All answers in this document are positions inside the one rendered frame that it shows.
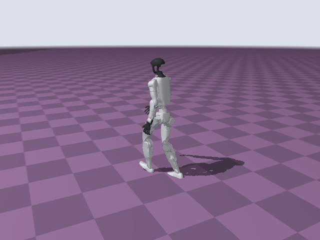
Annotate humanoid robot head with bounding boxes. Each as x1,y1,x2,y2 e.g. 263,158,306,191
150,58,166,78

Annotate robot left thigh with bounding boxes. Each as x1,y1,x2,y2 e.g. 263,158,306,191
142,116,161,148

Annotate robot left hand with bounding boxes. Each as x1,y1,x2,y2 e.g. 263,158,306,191
142,120,153,135

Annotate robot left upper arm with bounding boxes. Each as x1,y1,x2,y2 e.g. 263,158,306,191
148,79,159,107

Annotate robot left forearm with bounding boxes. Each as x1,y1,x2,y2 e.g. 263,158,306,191
147,100,157,123

